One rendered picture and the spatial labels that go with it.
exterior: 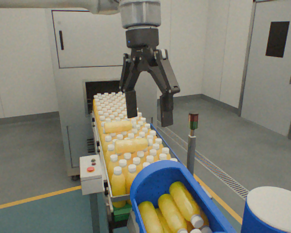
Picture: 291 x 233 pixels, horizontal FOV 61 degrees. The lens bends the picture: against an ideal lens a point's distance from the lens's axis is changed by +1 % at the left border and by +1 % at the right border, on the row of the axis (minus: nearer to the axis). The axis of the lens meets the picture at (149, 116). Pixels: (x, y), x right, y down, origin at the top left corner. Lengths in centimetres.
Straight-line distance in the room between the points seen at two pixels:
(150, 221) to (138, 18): 71
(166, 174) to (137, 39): 68
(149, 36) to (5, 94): 476
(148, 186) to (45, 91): 427
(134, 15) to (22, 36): 454
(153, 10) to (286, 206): 100
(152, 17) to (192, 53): 551
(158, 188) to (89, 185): 34
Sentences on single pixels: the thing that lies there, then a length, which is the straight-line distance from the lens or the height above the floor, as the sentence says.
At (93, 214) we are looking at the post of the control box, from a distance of 146.
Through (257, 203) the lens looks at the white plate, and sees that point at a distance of 123.
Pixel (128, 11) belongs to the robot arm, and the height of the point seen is 179.
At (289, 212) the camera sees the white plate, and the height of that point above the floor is 104.
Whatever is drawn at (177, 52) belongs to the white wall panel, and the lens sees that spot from 582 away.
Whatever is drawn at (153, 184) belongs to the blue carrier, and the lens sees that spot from 109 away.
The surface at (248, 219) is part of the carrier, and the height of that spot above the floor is 98.
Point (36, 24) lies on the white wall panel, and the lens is 503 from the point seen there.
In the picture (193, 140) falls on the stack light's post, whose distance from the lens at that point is 159.
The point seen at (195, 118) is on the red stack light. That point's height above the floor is 123.
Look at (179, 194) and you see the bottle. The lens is 101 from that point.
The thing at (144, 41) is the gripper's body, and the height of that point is 173.
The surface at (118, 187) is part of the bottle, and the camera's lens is 125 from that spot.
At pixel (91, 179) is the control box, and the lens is 123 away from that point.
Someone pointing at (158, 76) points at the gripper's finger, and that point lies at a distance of 54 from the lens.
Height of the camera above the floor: 176
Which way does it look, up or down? 20 degrees down
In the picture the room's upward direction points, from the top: straight up
